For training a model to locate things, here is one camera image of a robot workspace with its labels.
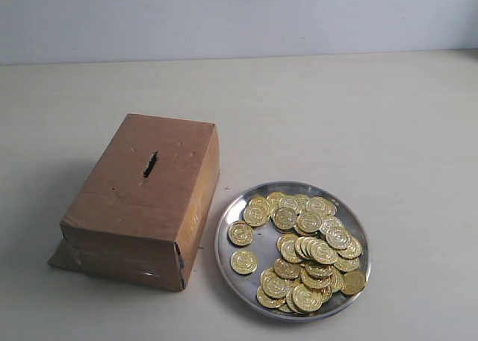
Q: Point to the round steel plate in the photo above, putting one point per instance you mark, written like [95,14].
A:
[263,246]

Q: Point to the cardboard box with slot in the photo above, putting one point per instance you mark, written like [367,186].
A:
[140,214]

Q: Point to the gold coin far left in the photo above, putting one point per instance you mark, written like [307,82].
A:
[255,215]

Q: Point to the gold coin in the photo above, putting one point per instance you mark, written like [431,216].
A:
[255,215]
[240,233]
[243,262]

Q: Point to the gold coin left middle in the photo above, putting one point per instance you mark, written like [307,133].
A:
[240,233]

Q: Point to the gold coin lower left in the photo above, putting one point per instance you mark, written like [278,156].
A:
[243,262]

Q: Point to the dull gold coin plate edge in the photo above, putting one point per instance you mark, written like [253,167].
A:
[353,282]

